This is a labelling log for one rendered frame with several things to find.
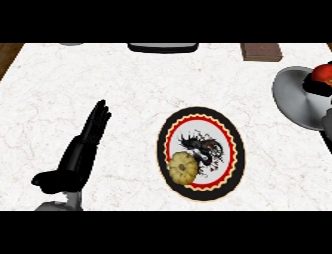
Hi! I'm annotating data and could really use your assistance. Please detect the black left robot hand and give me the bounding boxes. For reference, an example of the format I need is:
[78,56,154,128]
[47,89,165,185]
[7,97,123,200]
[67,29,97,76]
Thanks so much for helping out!
[30,99,113,195]

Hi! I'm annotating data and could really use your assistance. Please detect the red tomato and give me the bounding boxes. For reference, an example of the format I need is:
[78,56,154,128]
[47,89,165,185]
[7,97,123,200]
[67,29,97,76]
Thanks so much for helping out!
[311,63,332,90]

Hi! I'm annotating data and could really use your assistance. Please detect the grey pan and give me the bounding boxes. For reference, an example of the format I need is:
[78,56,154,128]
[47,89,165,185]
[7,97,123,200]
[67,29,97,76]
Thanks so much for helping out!
[271,65,332,132]

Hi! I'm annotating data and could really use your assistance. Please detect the black red patterned plate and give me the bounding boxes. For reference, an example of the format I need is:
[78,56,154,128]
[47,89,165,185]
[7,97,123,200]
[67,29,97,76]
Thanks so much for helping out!
[156,106,247,202]

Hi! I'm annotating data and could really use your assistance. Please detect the brown block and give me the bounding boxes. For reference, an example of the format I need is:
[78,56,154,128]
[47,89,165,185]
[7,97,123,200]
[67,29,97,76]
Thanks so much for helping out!
[240,42,286,63]

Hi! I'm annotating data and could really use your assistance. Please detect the yellow round squash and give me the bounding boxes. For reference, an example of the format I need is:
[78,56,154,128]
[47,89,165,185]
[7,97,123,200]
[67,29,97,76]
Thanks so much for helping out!
[168,151,202,185]

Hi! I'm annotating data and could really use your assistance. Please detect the black grey appliance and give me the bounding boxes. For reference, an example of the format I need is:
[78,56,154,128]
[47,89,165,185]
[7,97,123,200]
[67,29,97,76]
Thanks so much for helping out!
[126,42,202,54]

